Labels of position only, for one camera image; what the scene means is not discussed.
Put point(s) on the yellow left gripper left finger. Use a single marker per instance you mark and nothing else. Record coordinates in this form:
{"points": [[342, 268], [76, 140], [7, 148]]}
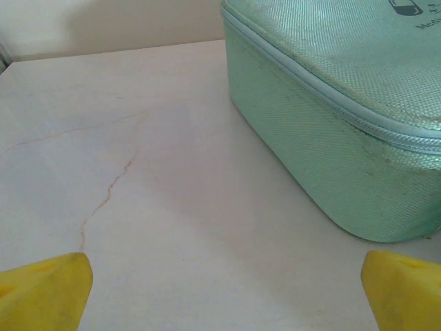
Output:
{"points": [[44, 296]]}

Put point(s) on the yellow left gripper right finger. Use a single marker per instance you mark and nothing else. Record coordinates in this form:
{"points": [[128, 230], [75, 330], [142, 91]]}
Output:
{"points": [[403, 296]]}

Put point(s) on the mint green zippered case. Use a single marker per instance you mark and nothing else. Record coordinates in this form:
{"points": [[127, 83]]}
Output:
{"points": [[327, 103]]}

